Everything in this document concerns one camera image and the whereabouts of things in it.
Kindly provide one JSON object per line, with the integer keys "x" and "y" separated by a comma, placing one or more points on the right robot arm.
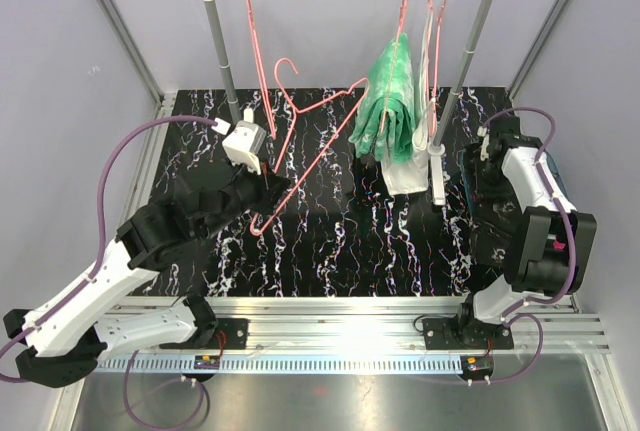
{"x": 523, "y": 225}

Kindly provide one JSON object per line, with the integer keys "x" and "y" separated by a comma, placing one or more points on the black white tie-dye trousers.
{"x": 493, "y": 207}

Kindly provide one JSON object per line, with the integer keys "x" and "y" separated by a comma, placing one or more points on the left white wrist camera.
{"x": 242, "y": 143}

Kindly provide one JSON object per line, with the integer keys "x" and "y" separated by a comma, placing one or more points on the white slotted cable duct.
{"x": 285, "y": 364}

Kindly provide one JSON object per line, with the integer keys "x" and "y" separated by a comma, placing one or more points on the right aluminium corner post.
{"x": 545, "y": 32}

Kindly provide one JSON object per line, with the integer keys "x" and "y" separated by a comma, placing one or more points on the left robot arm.
{"x": 69, "y": 336}

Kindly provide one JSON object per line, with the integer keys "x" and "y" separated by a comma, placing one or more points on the aluminium corner post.
{"x": 545, "y": 32}
{"x": 125, "y": 38}

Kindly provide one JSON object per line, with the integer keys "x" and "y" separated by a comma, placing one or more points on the green tie-dye trousers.
{"x": 394, "y": 142}

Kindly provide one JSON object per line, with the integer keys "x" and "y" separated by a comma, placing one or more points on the left aluminium corner post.
{"x": 125, "y": 38}

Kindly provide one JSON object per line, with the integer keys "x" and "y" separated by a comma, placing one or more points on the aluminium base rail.
{"x": 387, "y": 325}

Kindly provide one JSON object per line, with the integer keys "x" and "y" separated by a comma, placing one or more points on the blue plastic basket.
{"x": 557, "y": 171}

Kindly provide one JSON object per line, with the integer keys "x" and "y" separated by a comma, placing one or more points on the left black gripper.
{"x": 269, "y": 187}

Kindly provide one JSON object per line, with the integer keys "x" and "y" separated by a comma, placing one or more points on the pink trousers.
{"x": 555, "y": 244}

